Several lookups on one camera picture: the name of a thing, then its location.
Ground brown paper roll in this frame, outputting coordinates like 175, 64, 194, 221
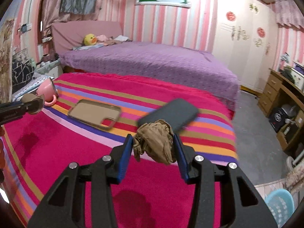
21, 93, 45, 115

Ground brown phone case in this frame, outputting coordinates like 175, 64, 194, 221
67, 99, 122, 130

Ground black phone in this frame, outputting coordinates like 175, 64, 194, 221
137, 98, 199, 133

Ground pink piggy cup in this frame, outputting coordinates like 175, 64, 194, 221
36, 78, 59, 107

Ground striped pink bed blanket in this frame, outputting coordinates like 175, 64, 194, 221
1, 73, 238, 227

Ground purple dotted bed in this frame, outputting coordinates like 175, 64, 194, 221
57, 41, 240, 111

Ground pink headboard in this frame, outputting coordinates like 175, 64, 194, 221
51, 21, 123, 55

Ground black box under desk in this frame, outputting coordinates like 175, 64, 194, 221
269, 107, 289, 133

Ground wooden desk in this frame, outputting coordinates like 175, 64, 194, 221
258, 70, 303, 156

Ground light blue plastic basket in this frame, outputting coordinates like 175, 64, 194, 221
265, 189, 295, 227

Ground yellow duck plush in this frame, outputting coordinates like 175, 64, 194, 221
83, 33, 97, 46

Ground white storage box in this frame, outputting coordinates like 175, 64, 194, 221
284, 66, 304, 91

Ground desk lamp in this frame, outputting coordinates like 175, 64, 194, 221
279, 52, 290, 70

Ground white wardrobe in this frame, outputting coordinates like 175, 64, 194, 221
213, 0, 278, 93

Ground pink curtain valance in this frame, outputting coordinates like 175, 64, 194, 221
275, 0, 304, 29

